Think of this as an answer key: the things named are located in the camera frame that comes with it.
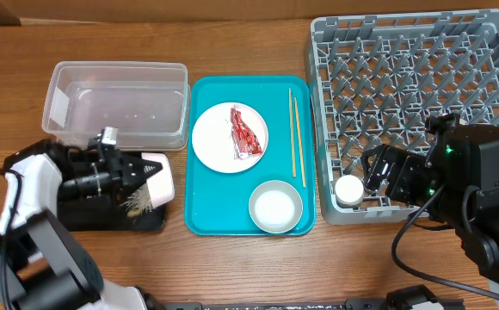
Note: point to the grey-white bowl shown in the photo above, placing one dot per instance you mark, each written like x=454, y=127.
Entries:
x=275, y=207

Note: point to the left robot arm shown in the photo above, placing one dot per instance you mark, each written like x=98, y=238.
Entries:
x=54, y=190

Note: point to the pink bowl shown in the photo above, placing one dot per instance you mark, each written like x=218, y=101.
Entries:
x=159, y=189

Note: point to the red snack wrapper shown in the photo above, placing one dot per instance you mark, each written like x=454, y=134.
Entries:
x=245, y=141

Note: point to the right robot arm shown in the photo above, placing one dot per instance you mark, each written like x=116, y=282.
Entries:
x=456, y=183

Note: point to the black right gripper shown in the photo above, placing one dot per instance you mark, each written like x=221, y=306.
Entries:
x=405, y=164

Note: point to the clear plastic bin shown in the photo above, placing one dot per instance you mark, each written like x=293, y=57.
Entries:
x=148, y=103

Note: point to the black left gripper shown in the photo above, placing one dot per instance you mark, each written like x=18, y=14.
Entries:
x=121, y=164

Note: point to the right wooden chopstick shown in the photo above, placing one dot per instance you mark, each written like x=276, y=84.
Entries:
x=300, y=144

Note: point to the black tray with rice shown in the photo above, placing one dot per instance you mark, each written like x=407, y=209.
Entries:
x=111, y=212

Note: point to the cream paper cup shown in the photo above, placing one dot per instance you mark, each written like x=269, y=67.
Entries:
x=349, y=191

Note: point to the left wooden chopstick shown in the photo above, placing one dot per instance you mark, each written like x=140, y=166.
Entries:
x=290, y=109

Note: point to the wooden chopstick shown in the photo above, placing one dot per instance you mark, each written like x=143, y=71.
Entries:
x=290, y=109
x=300, y=144

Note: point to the white round plate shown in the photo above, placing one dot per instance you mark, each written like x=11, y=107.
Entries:
x=212, y=141

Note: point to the grey dish rack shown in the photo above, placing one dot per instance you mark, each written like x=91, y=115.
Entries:
x=375, y=79

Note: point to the teal plastic tray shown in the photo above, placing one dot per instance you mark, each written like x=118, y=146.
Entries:
x=217, y=204

